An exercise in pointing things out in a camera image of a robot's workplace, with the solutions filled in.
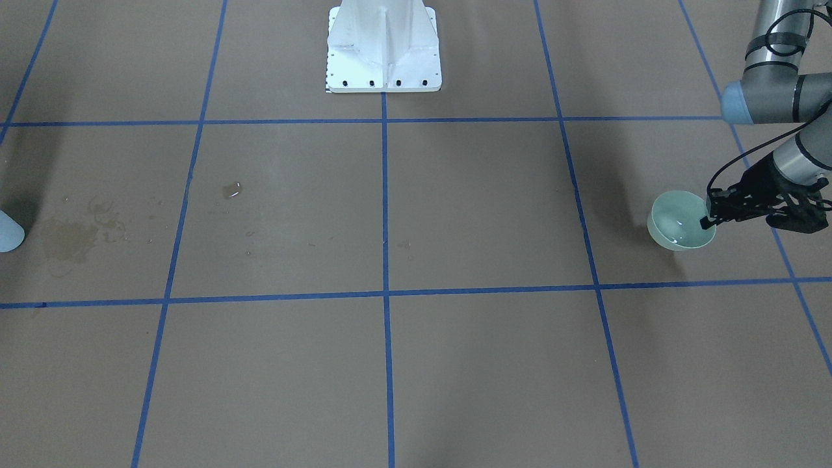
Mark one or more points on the mint green bowl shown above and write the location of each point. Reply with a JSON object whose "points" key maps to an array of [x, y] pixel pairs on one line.
{"points": [[674, 221]]}

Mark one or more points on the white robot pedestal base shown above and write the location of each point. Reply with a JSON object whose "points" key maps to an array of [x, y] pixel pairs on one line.
{"points": [[383, 47]]}

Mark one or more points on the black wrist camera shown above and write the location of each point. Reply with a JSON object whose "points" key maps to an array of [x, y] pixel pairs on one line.
{"points": [[804, 210]]}

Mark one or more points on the brown paper table mat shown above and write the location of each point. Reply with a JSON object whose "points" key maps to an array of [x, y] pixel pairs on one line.
{"points": [[226, 266]]}

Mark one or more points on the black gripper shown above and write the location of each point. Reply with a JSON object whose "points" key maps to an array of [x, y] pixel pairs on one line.
{"points": [[758, 184]]}

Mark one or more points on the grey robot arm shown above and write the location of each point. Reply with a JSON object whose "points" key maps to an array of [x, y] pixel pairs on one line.
{"points": [[773, 90]]}

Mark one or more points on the light blue cup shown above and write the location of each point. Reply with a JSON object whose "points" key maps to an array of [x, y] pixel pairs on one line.
{"points": [[12, 233]]}

